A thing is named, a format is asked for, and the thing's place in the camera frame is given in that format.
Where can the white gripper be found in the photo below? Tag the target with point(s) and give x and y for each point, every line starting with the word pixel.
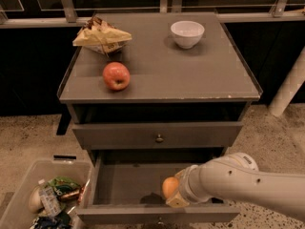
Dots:
pixel 188 184

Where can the orange fruit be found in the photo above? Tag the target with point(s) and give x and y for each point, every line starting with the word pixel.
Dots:
pixel 169 185

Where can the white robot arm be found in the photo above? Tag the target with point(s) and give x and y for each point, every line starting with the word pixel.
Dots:
pixel 237 177

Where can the brass top drawer knob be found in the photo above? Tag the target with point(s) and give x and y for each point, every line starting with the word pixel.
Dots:
pixel 159 139

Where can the open middle drawer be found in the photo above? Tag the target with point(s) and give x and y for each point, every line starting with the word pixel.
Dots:
pixel 127 188

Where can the closed top drawer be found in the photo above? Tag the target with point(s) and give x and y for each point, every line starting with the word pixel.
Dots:
pixel 142 135

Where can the grey drawer cabinet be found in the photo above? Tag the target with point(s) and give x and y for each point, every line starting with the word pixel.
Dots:
pixel 209 82

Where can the brown can in bin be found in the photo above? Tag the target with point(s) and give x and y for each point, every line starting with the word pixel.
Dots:
pixel 72 195

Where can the green snack packet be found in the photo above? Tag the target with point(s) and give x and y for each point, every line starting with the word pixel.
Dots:
pixel 63 185

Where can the dark blue packet in bin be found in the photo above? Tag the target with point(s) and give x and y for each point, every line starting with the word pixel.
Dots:
pixel 61 221

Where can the plastic water bottle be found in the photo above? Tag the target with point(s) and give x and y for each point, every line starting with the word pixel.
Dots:
pixel 49 200

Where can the red apple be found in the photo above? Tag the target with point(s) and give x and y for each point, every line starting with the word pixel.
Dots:
pixel 116 76

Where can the white diagonal pole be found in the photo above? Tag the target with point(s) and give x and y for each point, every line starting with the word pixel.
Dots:
pixel 290 86

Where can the white round object in bin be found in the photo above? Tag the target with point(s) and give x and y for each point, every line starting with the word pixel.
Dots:
pixel 35 204

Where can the white bowl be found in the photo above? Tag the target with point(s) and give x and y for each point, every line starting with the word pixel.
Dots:
pixel 187 34

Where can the clear plastic bin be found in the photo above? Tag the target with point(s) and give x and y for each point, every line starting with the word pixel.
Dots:
pixel 18 214

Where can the yellow chip bag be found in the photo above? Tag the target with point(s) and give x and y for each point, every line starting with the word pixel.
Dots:
pixel 100 36

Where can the metal railing frame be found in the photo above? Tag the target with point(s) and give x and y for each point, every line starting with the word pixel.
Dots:
pixel 74 13

